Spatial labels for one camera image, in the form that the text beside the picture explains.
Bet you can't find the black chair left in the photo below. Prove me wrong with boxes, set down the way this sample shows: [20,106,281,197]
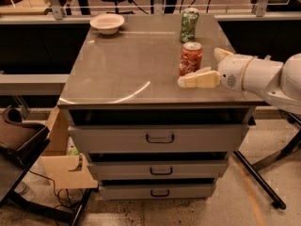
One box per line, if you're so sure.
[0,106,92,226]

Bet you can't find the grey drawer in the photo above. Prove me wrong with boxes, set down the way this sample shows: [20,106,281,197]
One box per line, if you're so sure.
[69,124,248,153]
[88,160,228,181]
[100,184,215,201]

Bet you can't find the grey drawer cabinet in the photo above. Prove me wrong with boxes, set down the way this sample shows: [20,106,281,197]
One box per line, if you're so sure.
[57,15,263,190]

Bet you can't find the black floor cable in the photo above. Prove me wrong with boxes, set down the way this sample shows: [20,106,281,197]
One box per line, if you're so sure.
[28,169,83,210]

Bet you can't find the cardboard box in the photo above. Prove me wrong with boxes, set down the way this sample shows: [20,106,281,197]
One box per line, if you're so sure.
[41,106,98,189]

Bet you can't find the green soda can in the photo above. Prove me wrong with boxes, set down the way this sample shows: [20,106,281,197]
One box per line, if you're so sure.
[180,8,199,42]

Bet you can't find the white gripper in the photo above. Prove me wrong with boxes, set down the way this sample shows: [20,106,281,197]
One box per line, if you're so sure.
[178,48,253,91]

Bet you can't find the black metal stand leg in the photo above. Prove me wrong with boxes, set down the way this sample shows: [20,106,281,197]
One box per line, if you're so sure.
[234,113,301,210]

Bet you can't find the middle grey drawer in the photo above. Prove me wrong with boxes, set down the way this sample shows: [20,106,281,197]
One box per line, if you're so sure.
[88,160,228,181]

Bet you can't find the red coke can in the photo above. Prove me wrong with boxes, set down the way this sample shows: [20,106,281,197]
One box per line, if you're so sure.
[179,41,202,76]

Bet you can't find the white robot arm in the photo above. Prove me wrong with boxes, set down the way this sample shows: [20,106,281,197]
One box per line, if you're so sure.
[178,48,301,115]

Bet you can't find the bottom grey drawer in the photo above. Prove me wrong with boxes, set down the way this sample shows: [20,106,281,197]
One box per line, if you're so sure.
[100,184,215,201]

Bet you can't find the white paper bowl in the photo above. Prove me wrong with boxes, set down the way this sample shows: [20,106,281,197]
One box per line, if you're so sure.
[89,13,125,35]

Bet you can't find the top grey drawer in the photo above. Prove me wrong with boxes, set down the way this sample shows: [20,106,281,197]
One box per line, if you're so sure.
[69,124,248,153]

